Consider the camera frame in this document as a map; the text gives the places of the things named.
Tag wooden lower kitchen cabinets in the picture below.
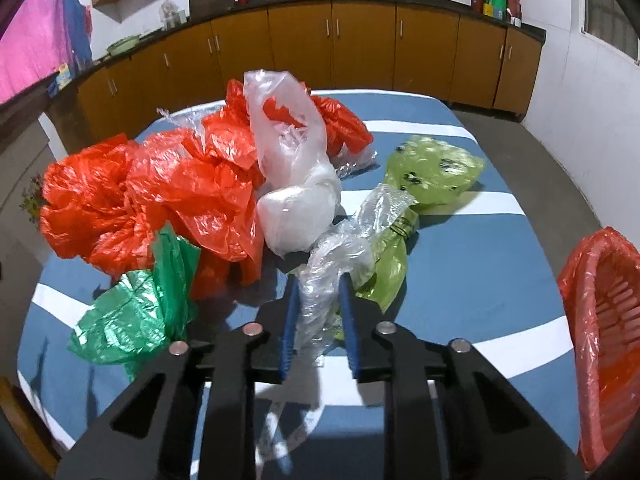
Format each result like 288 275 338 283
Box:
75 0 543 133

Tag pink hanging cloth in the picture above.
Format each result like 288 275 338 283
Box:
0 0 71 106

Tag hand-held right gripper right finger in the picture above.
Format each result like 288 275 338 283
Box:
339 272 586 480

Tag blue hanging cloth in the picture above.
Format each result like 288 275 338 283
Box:
50 0 94 77

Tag thin transparent plastic bag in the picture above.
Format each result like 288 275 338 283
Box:
156 106 226 137

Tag clear crinkled plastic bag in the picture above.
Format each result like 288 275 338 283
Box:
292 183 418 366

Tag small red plastic bag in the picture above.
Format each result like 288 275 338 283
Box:
262 94 374 158

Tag colourful small packet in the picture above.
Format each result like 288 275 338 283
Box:
47 62 76 96

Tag green pot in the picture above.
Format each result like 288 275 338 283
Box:
106 35 143 57

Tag large red plastic bag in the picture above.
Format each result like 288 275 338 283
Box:
39 134 161 281

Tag red plastic basket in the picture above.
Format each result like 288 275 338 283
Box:
557 226 640 473

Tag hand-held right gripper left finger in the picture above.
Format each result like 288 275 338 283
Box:
54 252 307 480

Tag blue white striped tablecloth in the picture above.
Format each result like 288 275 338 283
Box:
17 89 583 480

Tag white plastic bag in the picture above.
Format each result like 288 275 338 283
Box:
243 69 343 256

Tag lime green printed plastic bag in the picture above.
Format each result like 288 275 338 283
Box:
345 135 487 313

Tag window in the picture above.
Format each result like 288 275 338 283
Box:
580 0 640 67

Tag glass jar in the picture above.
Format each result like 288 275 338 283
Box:
159 0 188 29

